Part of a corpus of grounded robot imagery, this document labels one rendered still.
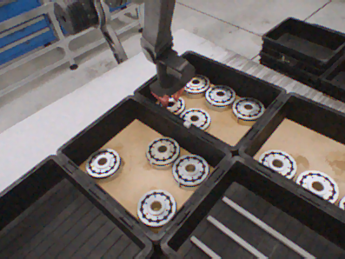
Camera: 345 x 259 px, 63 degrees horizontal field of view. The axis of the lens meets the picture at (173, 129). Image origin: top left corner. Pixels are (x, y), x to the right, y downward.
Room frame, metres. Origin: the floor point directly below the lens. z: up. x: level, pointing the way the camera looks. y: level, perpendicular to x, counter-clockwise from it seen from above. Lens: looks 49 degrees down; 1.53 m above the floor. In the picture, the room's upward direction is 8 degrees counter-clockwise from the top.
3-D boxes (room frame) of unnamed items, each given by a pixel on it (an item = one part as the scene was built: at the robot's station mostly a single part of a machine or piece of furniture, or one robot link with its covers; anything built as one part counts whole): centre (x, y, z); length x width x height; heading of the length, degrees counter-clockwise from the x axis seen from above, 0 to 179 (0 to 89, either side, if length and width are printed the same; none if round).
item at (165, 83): (0.70, 0.00, 0.98); 0.10 x 0.07 x 0.07; 126
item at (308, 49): (1.39, -0.83, 0.37); 0.40 x 0.30 x 0.45; 37
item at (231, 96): (0.72, -0.18, 0.86); 0.10 x 0.10 x 0.01
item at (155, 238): (0.46, 0.09, 0.92); 0.40 x 0.30 x 0.02; 43
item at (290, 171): (0.41, -0.27, 0.86); 0.10 x 0.10 x 0.01
